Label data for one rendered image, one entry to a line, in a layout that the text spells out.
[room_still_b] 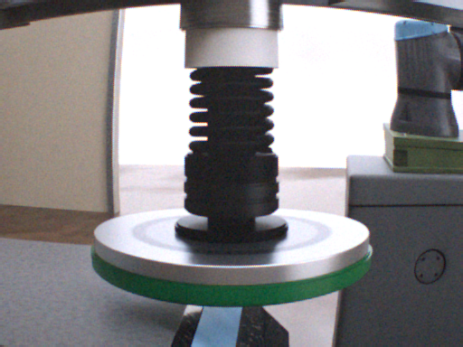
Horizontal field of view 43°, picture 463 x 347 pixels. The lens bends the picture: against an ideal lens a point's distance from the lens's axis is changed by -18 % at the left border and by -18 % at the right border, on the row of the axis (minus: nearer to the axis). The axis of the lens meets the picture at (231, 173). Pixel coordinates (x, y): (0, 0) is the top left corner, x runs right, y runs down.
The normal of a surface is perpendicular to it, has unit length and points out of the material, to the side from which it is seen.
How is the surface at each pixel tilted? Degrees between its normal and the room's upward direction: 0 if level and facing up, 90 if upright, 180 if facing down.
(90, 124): 90
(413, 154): 90
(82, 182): 90
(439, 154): 90
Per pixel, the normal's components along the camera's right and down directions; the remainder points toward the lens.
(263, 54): 0.65, 0.09
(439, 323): -0.15, 0.12
